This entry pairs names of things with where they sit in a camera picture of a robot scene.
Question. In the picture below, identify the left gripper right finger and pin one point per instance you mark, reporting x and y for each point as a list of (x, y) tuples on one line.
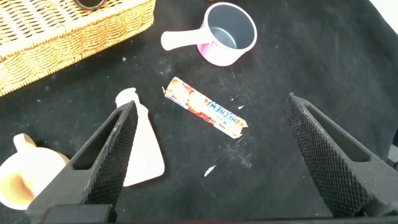
[(326, 161)]

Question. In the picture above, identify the black table cloth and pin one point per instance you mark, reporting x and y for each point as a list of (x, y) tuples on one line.
[(264, 171)]

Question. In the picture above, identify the beige mug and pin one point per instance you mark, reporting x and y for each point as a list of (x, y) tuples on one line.
[(25, 174)]

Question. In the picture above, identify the pink detergent bottle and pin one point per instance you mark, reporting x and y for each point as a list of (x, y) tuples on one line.
[(147, 155)]

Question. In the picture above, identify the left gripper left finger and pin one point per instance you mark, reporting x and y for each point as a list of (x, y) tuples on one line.
[(105, 161)]

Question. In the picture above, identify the red Hi-Chew candy stick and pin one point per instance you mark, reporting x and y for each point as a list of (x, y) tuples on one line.
[(205, 109)]

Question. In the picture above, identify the pink saucepan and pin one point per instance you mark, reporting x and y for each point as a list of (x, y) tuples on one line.
[(217, 56)]

